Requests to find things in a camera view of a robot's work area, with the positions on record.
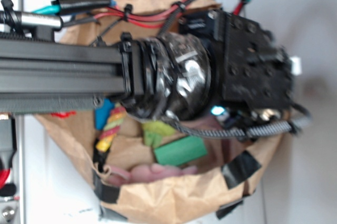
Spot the pink plush toy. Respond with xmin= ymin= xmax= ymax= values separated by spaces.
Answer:
xmin=106 ymin=163 xmax=198 ymax=187

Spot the green fuzzy plush toy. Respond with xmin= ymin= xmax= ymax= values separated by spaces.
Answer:
xmin=142 ymin=121 xmax=175 ymax=148

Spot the aluminium extrusion rail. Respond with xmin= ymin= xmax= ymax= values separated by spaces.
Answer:
xmin=1 ymin=113 xmax=26 ymax=223

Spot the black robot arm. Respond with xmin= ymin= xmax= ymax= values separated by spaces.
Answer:
xmin=1 ymin=9 xmax=293 ymax=121

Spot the grey braided sleeved cable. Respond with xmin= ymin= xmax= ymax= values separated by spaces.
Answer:
xmin=163 ymin=103 xmax=312 ymax=139

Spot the red wire bundle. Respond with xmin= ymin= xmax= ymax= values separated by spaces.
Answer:
xmin=92 ymin=0 xmax=237 ymax=28

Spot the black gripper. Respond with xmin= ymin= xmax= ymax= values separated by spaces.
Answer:
xmin=179 ymin=9 xmax=293 ymax=119

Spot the green rectangular block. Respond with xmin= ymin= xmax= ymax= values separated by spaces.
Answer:
xmin=154 ymin=136 xmax=207 ymax=166

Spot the blue flat block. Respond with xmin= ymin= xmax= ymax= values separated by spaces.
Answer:
xmin=94 ymin=98 xmax=115 ymax=130

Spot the white plastic bin lid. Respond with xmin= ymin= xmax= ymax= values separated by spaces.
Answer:
xmin=18 ymin=0 xmax=292 ymax=223

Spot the brown paper bag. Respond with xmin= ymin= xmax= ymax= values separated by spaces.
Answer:
xmin=34 ymin=0 xmax=293 ymax=224

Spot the multicolored braided rope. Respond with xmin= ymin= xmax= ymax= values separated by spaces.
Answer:
xmin=95 ymin=104 xmax=127 ymax=152

